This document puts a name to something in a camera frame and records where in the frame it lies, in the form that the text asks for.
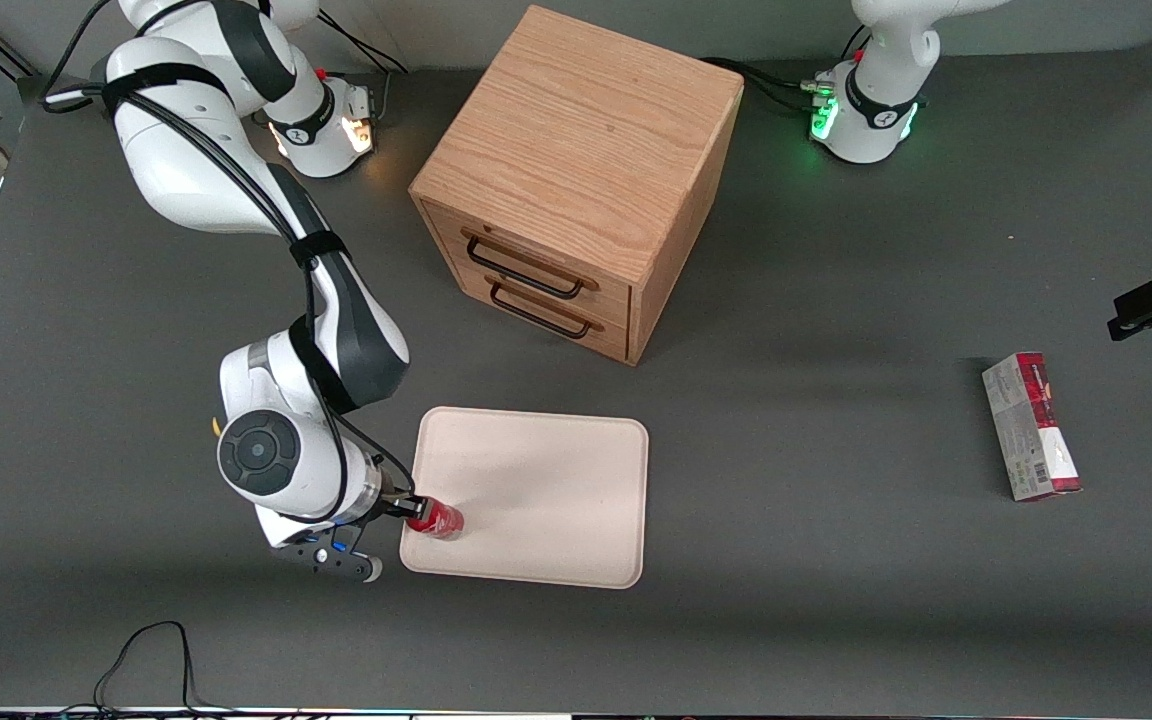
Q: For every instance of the red coke bottle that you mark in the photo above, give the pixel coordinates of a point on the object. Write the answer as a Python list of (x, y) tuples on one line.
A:
[(439, 520)]

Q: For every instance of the cream plastic tray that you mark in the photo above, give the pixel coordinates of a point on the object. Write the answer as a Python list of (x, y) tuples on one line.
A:
[(546, 497)]

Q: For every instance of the red and grey carton box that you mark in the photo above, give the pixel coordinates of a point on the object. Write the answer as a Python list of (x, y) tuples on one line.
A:
[(1031, 425)]

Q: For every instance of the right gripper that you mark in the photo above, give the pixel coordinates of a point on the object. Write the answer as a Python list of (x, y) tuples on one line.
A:
[(397, 506)]

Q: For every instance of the wooden drawer cabinet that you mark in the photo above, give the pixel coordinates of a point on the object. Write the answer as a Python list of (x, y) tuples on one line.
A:
[(586, 130)]

